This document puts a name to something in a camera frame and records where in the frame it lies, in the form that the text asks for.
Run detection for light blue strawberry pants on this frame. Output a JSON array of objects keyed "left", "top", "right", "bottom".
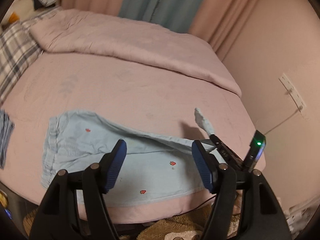
[{"left": 40, "top": 107, "right": 221, "bottom": 208}]

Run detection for brown fluffy rug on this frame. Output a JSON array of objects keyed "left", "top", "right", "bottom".
[{"left": 23, "top": 200, "right": 241, "bottom": 239}]

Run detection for pink folded quilt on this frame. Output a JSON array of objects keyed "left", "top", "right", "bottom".
[{"left": 30, "top": 9, "right": 242, "bottom": 96}]

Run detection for white cable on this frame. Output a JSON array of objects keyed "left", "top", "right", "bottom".
[{"left": 264, "top": 106, "right": 304, "bottom": 136}]

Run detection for pink curtain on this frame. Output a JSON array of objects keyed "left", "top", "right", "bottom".
[{"left": 61, "top": 0, "right": 258, "bottom": 59}]

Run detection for pink bed sheet mattress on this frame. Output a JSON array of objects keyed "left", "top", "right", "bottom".
[{"left": 0, "top": 51, "right": 266, "bottom": 224}]

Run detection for folded blue denim jeans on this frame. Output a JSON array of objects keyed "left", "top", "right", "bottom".
[{"left": 0, "top": 109, "right": 15, "bottom": 169}]

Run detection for black tracker green light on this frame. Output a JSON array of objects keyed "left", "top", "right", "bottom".
[{"left": 242, "top": 130, "right": 266, "bottom": 172}]

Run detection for white duck plush toy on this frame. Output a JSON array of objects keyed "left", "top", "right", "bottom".
[{"left": 1, "top": 0, "right": 38, "bottom": 25}]

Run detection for white wall power strip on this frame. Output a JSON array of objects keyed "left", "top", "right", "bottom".
[{"left": 279, "top": 73, "right": 306, "bottom": 113}]

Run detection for teal curtain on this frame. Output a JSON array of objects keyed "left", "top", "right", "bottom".
[{"left": 118, "top": 0, "right": 203, "bottom": 33}]

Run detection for plaid pillow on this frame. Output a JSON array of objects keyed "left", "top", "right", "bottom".
[{"left": 1, "top": 7, "right": 62, "bottom": 104}]

